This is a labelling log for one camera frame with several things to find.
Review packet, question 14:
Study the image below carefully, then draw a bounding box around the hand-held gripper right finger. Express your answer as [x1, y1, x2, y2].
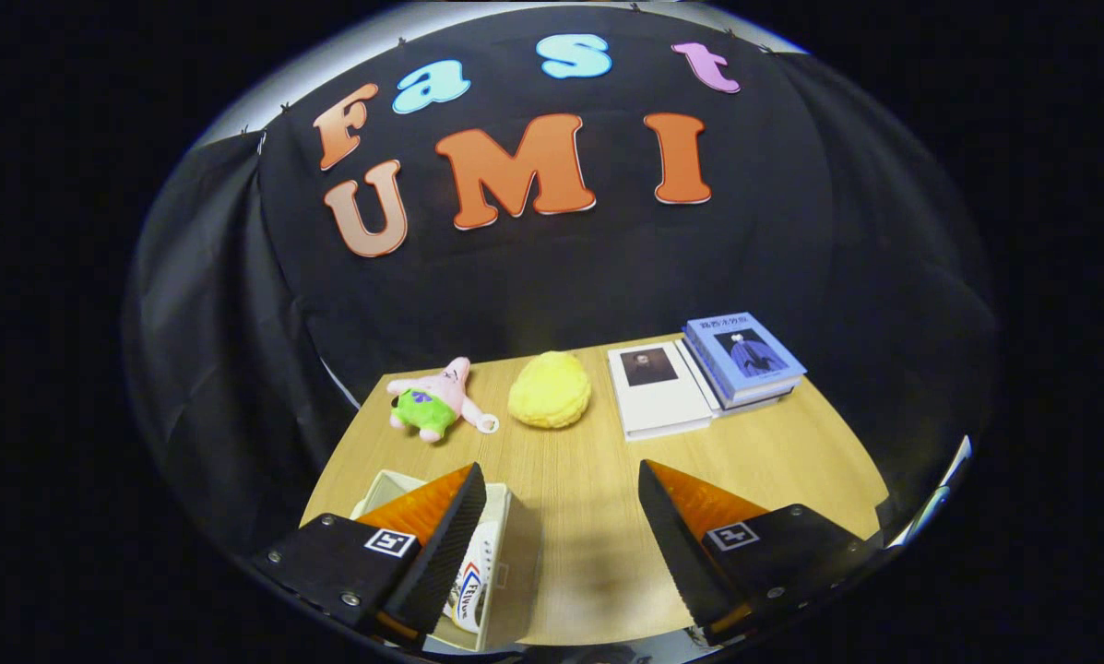
[637, 459, 871, 646]

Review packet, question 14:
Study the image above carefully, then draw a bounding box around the white book with portrait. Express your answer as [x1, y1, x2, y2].
[607, 341, 714, 442]

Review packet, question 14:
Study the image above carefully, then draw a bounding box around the white canvas shoe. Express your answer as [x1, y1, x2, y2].
[443, 521, 502, 634]

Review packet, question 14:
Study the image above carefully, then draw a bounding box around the white book under blue book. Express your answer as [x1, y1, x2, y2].
[679, 337, 797, 416]

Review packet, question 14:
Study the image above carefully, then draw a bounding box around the yellow plush toy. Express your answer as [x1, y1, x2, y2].
[507, 350, 593, 430]

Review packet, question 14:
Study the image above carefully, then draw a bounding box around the pink starfish plush toy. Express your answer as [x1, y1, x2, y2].
[386, 357, 500, 445]

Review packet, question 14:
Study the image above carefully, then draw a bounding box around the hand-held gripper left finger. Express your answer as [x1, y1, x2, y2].
[252, 461, 488, 651]

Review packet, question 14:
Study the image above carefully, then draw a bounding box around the beige fabric storage box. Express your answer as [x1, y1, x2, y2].
[349, 468, 517, 653]

